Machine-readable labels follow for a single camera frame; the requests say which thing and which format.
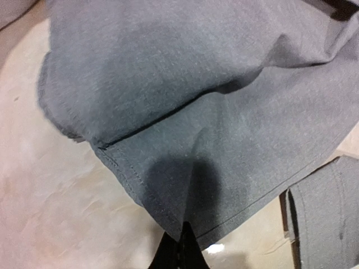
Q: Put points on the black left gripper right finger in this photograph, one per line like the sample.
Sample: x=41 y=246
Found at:
x=190 y=255

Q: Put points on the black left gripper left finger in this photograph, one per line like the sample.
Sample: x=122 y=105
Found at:
x=166 y=256

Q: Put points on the grey garment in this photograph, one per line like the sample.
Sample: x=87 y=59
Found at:
x=207 y=110

